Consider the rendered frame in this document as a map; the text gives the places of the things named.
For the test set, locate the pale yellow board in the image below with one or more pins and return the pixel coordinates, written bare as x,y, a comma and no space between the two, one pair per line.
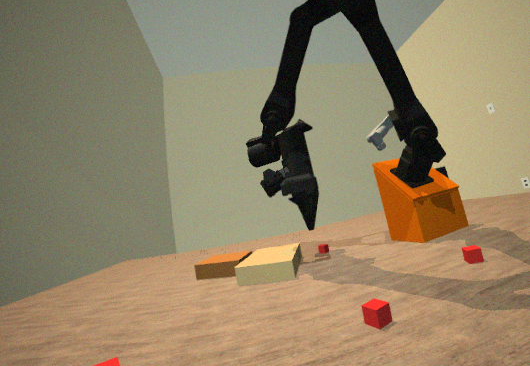
270,265

